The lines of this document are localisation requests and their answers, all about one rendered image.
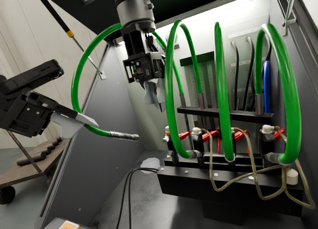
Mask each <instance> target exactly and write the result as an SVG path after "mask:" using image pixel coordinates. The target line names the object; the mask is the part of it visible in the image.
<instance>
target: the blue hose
mask: <svg viewBox="0 0 318 229"><path fill-rule="evenodd" d="M264 92H265V113H270V98H269V97H270V95H271V68H270V62H269V61H265V62H264Z"/></svg>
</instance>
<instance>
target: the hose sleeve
mask: <svg viewBox="0 0 318 229"><path fill-rule="evenodd" d="M109 132H110V134H109V137H108V138H111V139H121V140H129V141H133V140H134V135H133V134H128V133H120V132H112V131H109Z"/></svg>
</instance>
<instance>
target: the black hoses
mask: <svg viewBox="0 0 318 229"><path fill-rule="evenodd" d="M265 37H266V39H267V42H268V52H267V57H266V60H265V61H269V59H270V56H271V51H272V45H271V42H270V40H269V38H268V36H267V34H265ZM247 40H248V41H249V44H250V47H251V60H250V66H249V71H248V75H247V81H246V87H245V93H244V100H243V106H242V108H241V109H240V111H245V105H246V99H247V91H248V86H249V81H250V85H251V90H252V93H253V96H254V98H253V101H252V104H251V107H250V108H247V109H246V111H250V112H252V110H254V111H256V108H255V107H254V104H255V93H256V92H255V88H254V80H253V70H252V67H253V62H254V56H255V50H254V45H253V42H252V40H251V37H248V38H247ZM232 44H233V47H234V50H235V54H236V71H235V83H234V110H238V111H239V102H240V100H239V97H237V84H238V72H239V52H238V49H237V46H236V43H235V41H232ZM263 77H264V67H263V70H262V79H263ZM253 107H254V108H253Z"/></svg>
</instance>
